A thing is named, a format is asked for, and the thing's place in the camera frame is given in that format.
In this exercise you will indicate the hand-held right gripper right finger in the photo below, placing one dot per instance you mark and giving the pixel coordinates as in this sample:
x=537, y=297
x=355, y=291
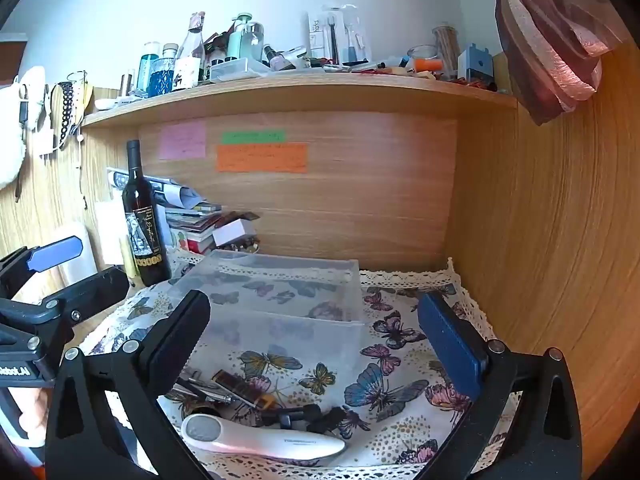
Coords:
x=450, y=345

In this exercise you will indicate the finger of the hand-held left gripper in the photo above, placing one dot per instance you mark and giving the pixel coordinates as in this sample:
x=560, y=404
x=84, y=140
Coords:
x=55, y=254
x=95, y=287

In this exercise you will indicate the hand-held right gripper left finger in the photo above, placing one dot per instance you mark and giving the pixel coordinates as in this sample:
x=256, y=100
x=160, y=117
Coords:
x=175, y=330

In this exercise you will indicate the person's left hand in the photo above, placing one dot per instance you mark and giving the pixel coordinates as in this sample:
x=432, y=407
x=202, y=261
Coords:
x=32, y=410

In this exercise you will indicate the white paper sheet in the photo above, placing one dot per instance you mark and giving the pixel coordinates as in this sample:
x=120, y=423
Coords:
x=109, y=232

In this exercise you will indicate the metal tweezers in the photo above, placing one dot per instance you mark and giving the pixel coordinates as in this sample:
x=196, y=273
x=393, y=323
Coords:
x=202, y=391

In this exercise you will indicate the butterfly print tablecloth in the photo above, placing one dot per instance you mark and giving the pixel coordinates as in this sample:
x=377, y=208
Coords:
x=400, y=410

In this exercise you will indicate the dark wine bottle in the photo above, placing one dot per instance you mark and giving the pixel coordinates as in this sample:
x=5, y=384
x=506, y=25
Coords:
x=145, y=220

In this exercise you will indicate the stack of books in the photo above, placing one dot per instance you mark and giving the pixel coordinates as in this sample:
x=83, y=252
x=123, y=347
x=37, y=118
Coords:
x=192, y=222

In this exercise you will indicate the small white box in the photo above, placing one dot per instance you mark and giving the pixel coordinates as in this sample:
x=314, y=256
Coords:
x=234, y=232

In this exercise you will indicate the clear plastic storage box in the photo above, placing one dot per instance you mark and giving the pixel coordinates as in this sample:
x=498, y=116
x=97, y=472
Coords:
x=300, y=340

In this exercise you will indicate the white fluffy cloth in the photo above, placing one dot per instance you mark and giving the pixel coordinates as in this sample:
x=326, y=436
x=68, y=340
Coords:
x=15, y=125

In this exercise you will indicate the white handheld massager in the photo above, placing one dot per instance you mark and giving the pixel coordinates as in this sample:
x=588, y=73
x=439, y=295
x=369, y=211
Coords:
x=260, y=441

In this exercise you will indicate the black clip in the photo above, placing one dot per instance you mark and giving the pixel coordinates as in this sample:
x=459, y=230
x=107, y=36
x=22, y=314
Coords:
x=320, y=417

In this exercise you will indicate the small white bowl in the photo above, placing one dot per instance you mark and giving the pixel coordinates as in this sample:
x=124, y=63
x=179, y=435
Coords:
x=106, y=104

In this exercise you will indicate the pink sticky note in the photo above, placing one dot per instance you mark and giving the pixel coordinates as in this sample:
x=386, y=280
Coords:
x=182, y=140

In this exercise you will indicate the orange sticky note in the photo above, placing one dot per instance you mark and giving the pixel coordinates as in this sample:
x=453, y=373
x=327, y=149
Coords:
x=262, y=158

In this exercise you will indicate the blue patterned glass bottle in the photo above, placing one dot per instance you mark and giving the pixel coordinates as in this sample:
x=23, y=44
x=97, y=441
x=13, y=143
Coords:
x=162, y=77

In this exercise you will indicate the green sticky note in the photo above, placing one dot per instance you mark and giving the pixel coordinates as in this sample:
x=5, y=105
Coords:
x=252, y=137

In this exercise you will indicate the blue liquid bottle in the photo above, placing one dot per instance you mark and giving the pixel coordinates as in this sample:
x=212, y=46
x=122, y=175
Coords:
x=149, y=62

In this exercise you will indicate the tall clear labelled bottle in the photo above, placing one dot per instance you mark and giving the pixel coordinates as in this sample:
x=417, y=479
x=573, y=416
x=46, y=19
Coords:
x=190, y=60

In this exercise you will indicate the clear plastic tray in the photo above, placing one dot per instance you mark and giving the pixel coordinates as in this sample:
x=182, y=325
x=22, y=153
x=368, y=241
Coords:
x=237, y=70

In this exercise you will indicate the wooden shelf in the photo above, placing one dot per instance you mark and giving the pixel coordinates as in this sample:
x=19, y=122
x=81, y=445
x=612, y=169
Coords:
x=300, y=91

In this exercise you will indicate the blue and white box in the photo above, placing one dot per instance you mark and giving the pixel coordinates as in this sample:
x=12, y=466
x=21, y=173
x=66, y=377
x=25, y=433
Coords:
x=476, y=65

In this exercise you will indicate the green pump bottle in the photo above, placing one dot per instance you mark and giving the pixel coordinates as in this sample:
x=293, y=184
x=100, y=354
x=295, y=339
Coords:
x=237, y=40

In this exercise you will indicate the small dark bottle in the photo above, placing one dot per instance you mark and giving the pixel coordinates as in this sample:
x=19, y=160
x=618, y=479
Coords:
x=272, y=57

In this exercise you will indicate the short glass jar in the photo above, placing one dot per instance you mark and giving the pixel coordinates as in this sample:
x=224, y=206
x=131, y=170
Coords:
x=424, y=54

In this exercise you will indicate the clear square bottle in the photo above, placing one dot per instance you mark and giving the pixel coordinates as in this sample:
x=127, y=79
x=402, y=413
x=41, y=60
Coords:
x=255, y=40

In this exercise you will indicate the tall jar of sticks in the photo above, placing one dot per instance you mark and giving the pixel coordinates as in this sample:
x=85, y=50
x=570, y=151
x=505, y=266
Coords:
x=446, y=47

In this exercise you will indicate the clear toothbrush package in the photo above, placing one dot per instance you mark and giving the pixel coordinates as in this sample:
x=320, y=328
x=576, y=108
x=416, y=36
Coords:
x=352, y=35

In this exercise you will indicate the pink curtain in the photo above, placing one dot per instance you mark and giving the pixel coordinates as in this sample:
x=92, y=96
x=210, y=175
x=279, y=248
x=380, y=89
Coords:
x=550, y=35

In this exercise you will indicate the white toothbrush package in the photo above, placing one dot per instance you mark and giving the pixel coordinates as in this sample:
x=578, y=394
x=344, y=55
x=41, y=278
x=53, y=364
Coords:
x=317, y=35

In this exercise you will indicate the white wall socket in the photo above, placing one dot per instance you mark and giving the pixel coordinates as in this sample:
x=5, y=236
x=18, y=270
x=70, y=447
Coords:
x=117, y=178

